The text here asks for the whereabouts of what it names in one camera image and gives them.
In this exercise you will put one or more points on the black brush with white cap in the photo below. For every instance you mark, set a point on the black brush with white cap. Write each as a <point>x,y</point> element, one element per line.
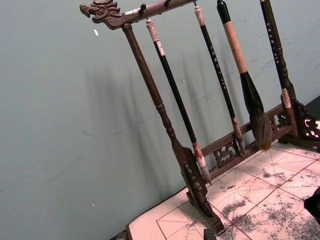
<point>175,100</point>

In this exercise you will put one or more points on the carved dark wooden brush rack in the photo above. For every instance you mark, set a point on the carved dark wooden brush rack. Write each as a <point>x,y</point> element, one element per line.
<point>140,63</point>

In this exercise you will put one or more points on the thin black brush with lettering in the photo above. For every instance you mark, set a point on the thin black brush with lettering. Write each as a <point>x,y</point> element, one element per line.
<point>217,71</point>

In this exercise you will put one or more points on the small black block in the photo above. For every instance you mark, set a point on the small black block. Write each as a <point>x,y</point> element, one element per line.
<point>209,235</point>

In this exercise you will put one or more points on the white gridded calligraphy practice mat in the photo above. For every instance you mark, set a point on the white gridded calligraphy practice mat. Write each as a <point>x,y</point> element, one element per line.
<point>262,200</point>

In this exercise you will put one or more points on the black brush with white marks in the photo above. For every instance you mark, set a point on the black brush with white marks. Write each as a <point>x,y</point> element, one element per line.
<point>269,28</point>

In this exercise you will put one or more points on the black round ink dish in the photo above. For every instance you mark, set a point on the black round ink dish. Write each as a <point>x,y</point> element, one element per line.
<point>314,205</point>

